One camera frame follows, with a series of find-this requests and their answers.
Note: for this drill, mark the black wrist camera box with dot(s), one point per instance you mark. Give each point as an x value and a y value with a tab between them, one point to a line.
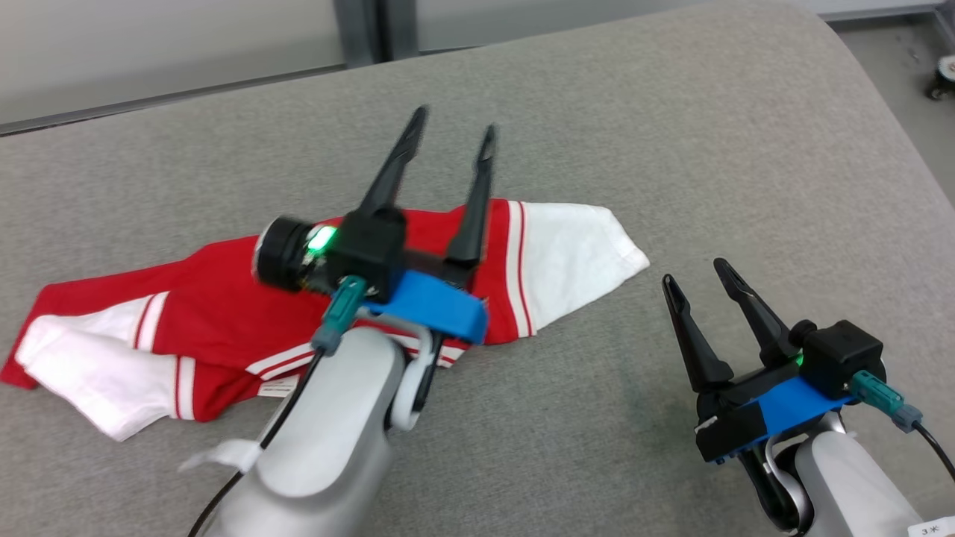
843	358
369	246

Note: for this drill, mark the red shirt with white sleeves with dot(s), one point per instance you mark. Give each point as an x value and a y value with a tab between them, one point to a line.
224	298

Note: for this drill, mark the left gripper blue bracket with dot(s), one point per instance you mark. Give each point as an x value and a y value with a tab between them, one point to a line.
440	309

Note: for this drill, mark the black caster wheel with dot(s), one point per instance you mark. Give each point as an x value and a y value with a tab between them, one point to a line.
944	78

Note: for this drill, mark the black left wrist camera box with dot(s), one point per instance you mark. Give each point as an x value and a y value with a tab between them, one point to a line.
369	246

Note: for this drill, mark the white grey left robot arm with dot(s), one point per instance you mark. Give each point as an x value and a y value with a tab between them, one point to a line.
328	432

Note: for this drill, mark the grey partition post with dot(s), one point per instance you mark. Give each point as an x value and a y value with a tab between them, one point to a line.
373	30

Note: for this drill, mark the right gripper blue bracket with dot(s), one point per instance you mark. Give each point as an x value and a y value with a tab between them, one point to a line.
783	406

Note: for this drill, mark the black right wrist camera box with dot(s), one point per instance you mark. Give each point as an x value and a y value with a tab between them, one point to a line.
843	358

